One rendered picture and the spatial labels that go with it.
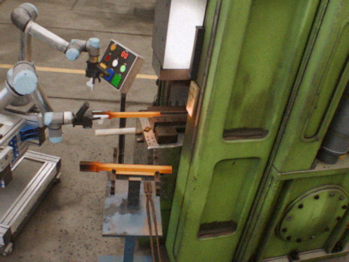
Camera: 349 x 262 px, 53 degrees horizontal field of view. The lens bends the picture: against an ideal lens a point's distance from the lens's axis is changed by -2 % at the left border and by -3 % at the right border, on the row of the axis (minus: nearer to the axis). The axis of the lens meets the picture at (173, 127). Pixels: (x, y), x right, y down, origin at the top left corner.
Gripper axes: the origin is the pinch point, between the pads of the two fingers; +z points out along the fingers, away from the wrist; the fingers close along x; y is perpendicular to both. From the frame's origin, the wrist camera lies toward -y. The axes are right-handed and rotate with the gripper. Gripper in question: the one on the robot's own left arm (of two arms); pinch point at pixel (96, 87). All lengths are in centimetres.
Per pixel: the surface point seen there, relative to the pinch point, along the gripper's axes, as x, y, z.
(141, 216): 89, -58, 20
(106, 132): 8.8, -11.2, 30.3
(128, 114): 38, -35, -8
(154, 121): 36, -50, -6
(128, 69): -3.5, -21.3, -16.8
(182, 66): 37, -62, -44
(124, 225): 97, -52, 20
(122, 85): 1.5, -19.6, -6.5
